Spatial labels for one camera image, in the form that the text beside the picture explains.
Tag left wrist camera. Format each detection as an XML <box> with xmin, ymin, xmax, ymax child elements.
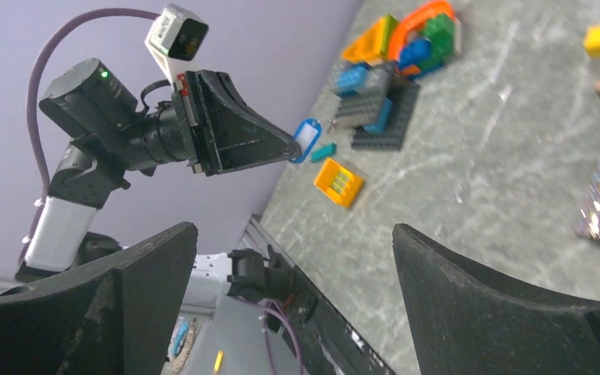
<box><xmin>145</xmin><ymin>4</ymin><xmax>209</xmax><ymax>82</ymax></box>

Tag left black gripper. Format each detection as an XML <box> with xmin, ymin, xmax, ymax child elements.
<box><xmin>173</xmin><ymin>70</ymin><xmax>302</xmax><ymax>176</ymax></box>

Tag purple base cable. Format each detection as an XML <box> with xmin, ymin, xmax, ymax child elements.
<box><xmin>232</xmin><ymin>297</ymin><xmax>305</xmax><ymax>375</ymax></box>

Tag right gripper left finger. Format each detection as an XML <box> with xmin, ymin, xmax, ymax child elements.
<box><xmin>0</xmin><ymin>222</ymin><xmax>198</xmax><ymax>374</ymax></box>

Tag orange lego window piece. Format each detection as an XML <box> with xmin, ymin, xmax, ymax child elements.
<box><xmin>313</xmin><ymin>157</ymin><xmax>364</xmax><ymax>209</ymax></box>

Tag orange lego arch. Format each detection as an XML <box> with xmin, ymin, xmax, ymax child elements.
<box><xmin>386</xmin><ymin>0</ymin><xmax>455</xmax><ymax>60</ymax></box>

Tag blue grey lego stack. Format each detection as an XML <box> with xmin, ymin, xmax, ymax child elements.
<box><xmin>332</xmin><ymin>62</ymin><xmax>398</xmax><ymax>134</ymax></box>

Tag small silver key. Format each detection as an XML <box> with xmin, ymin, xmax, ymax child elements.
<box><xmin>328</xmin><ymin>119</ymin><xmax>342</xmax><ymax>131</ymax></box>

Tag green blue lego bricks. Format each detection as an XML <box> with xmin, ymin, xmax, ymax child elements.
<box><xmin>398</xmin><ymin>12</ymin><xmax>460</xmax><ymax>80</ymax></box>

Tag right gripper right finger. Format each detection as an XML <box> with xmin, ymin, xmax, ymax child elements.
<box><xmin>392</xmin><ymin>223</ymin><xmax>600</xmax><ymax>374</ymax></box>

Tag blue key tag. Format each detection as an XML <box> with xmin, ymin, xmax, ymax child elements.
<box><xmin>290</xmin><ymin>118</ymin><xmax>322</xmax><ymax>164</ymax></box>

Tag teal lego brick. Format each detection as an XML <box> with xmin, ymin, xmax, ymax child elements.
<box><xmin>310</xmin><ymin>143</ymin><xmax>337</xmax><ymax>163</ymax></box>

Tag dark grey lego baseplate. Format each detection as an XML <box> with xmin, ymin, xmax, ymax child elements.
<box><xmin>331</xmin><ymin>82</ymin><xmax>421</xmax><ymax>152</ymax></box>

